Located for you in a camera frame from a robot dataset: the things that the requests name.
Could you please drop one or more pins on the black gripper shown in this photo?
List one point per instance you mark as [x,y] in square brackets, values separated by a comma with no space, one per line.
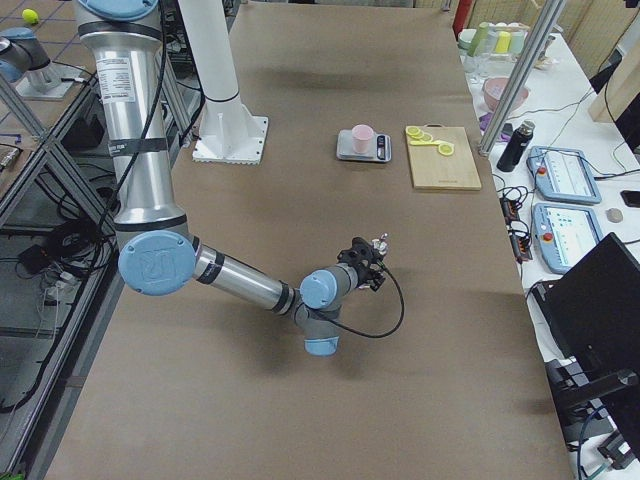
[368,274]

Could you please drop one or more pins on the pink plastic cup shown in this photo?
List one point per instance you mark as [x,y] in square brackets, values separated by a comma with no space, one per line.
[362,135]

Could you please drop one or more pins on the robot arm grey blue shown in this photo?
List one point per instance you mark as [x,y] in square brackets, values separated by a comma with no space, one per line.
[158,253]

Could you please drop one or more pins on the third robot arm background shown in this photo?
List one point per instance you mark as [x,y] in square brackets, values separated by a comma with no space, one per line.
[26,64]

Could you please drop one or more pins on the silver digital kitchen scale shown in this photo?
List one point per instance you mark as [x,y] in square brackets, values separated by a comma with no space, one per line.
[377,149]

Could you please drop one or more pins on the yellow cup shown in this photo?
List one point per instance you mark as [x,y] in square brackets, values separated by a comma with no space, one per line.
[503,39]

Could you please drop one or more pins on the green cup stack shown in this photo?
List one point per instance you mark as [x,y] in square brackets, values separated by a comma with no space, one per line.
[479,40]

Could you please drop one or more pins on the bamboo cutting board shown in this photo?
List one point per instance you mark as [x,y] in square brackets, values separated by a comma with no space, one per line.
[432,171]

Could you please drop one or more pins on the yellow plastic knife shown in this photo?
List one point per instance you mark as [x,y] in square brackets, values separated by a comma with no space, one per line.
[425,143]

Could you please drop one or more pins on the lemon slice far end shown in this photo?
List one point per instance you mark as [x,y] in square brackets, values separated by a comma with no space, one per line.
[412,131]

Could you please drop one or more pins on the lemon slice top single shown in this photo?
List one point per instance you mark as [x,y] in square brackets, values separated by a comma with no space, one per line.
[446,149]

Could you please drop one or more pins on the purple cloth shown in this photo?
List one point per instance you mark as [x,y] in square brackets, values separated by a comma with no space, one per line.
[485,120]

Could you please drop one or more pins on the black water bottle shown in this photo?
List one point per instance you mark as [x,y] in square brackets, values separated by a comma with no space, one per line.
[516,146]

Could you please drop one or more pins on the lower teach pendant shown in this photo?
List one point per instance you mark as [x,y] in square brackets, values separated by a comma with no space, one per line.
[564,234]

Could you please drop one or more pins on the teach pendant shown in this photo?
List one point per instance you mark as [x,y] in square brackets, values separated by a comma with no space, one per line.
[563,175]
[564,234]

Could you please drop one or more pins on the upper teach pendant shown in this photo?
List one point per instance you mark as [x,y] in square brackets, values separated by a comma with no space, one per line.
[563,175]

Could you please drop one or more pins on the pink bowl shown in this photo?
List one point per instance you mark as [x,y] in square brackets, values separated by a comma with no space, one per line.
[493,89]

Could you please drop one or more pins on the black monitor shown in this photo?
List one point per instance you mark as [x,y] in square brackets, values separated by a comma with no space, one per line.
[593,314]

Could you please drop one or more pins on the black smartphone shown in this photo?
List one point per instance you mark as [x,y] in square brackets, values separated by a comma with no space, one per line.
[631,198]

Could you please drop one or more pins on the yellow green ball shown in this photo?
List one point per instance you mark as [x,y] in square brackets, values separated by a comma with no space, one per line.
[30,16]

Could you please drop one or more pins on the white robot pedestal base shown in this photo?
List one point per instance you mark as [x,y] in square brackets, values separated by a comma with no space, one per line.
[228,132]

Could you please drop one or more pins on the aluminium frame post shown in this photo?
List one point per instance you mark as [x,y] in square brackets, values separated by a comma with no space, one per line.
[535,41]

